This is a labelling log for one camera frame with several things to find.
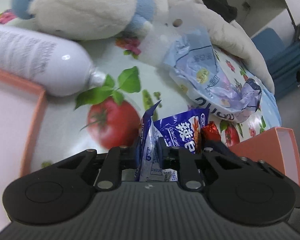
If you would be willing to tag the pink box lid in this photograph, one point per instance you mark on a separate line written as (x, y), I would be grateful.
(22, 107)

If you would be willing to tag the pale blue plastic bag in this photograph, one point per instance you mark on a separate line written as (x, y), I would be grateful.
(181, 46)

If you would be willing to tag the white wall cabinet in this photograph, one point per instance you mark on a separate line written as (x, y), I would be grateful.
(255, 15)

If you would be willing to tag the white blue plush toy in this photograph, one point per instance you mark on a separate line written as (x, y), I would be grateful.
(92, 19)

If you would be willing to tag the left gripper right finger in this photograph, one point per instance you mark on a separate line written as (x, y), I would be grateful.
(186, 164)

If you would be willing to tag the blue bed sheet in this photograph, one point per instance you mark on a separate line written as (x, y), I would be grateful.
(269, 109)

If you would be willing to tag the blue folding chair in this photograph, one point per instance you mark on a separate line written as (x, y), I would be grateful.
(268, 43)

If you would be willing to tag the fruit print mat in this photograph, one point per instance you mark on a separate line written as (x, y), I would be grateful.
(110, 115)

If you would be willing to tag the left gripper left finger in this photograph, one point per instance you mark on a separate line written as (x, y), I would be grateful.
(110, 165)

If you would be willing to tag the blue curtain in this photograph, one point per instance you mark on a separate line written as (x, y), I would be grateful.
(284, 69)

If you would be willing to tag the white spray bottle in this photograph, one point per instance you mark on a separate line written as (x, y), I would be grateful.
(61, 66)

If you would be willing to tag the blue white snack bag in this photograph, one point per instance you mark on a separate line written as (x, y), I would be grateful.
(179, 130)

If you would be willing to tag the small red foil candy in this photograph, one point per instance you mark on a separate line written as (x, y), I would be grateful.
(210, 132)

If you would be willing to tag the pink gift box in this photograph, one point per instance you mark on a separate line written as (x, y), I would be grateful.
(277, 147)

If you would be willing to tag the grey duvet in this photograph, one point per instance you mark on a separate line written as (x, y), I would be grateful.
(230, 37)

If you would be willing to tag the black clothes pile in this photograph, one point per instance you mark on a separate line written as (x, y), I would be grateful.
(222, 8)

